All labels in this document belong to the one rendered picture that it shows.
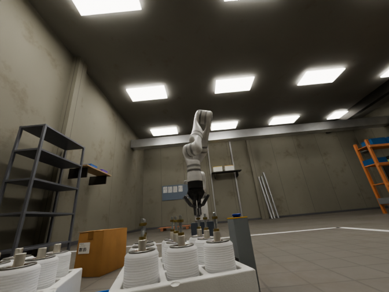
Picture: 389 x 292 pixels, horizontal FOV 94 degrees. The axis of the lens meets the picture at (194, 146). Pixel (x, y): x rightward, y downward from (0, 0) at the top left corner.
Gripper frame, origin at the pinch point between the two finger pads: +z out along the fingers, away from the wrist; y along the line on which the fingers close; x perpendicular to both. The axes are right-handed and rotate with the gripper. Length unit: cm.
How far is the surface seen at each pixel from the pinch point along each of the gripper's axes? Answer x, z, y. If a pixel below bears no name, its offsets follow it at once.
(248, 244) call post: -7.8, 14.4, 18.9
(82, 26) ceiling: 219, -399, -167
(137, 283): -28.7, 16.4, -24.2
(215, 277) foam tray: -31.5, 17.2, -4.1
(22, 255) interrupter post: -25, 7, -53
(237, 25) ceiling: 162, -398, 171
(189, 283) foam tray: -31.6, 17.5, -11.4
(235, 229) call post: -7.8, 8.2, 14.2
